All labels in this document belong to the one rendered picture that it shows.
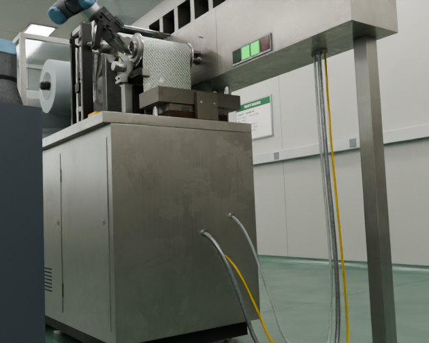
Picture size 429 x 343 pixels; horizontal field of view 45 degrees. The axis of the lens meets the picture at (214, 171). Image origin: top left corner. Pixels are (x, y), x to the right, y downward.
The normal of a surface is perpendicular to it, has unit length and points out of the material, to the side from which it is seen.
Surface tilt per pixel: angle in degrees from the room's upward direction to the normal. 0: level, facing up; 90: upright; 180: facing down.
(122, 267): 90
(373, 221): 90
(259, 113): 90
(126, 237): 90
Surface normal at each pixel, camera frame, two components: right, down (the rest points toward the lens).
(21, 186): 0.73, -0.08
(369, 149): -0.82, -0.01
